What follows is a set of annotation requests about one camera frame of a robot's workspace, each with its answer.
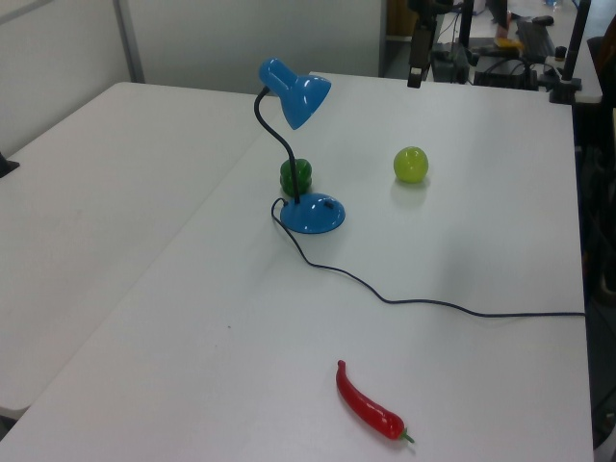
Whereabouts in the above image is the grey metal partition post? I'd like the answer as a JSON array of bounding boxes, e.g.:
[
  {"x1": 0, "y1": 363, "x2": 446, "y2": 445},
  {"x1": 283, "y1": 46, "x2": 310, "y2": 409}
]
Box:
[{"x1": 114, "y1": 0, "x2": 146, "y2": 84}]

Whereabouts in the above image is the red chili pepper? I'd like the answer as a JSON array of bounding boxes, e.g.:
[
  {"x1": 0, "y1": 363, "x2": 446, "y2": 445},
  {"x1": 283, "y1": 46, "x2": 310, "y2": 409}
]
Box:
[{"x1": 335, "y1": 359, "x2": 417, "y2": 447}]

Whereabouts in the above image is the thin black upright pole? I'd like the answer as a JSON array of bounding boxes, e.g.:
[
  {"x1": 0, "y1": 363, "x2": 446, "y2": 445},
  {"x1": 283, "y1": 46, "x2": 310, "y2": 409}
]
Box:
[{"x1": 458, "y1": 0, "x2": 476, "y2": 48}]

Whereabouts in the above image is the light green apple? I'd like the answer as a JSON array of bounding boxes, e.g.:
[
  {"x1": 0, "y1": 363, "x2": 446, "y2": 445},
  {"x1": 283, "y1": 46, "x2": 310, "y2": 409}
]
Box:
[{"x1": 393, "y1": 145, "x2": 431, "y2": 185}]

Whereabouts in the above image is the black lamp power cable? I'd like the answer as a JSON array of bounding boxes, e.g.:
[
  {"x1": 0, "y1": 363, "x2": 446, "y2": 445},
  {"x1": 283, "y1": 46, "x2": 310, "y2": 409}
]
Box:
[{"x1": 269, "y1": 196, "x2": 587, "y2": 321}]

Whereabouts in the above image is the dark green bell pepper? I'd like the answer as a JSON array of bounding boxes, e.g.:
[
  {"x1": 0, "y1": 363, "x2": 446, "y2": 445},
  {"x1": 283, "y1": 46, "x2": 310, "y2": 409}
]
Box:
[{"x1": 279, "y1": 158, "x2": 315, "y2": 198}]

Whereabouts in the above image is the black electronics box with cables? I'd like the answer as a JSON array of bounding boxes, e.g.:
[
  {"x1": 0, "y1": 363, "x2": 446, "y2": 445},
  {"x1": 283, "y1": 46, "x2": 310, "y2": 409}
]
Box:
[{"x1": 473, "y1": 56, "x2": 539, "y2": 90}]

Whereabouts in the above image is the black keyboard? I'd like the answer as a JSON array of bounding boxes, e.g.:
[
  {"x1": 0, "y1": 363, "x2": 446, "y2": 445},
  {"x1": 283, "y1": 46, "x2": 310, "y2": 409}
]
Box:
[{"x1": 516, "y1": 20, "x2": 558, "y2": 58}]

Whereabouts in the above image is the blue desk lamp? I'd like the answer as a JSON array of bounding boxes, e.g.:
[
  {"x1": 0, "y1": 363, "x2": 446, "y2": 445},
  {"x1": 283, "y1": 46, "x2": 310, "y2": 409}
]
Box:
[{"x1": 253, "y1": 57, "x2": 347, "y2": 236}]

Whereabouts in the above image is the black pole with table clamp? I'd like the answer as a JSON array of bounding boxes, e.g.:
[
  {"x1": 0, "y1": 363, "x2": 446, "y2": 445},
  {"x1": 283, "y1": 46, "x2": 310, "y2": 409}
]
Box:
[{"x1": 549, "y1": 0, "x2": 592, "y2": 105}]

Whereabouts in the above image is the dark office chair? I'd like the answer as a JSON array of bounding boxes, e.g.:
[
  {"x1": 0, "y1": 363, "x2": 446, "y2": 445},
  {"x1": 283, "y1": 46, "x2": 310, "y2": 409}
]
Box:
[{"x1": 585, "y1": 35, "x2": 616, "y2": 145}]

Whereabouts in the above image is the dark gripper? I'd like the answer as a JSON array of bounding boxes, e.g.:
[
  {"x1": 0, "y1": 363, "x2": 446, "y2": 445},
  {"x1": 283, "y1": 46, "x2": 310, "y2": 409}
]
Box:
[{"x1": 407, "y1": 12, "x2": 437, "y2": 90}]

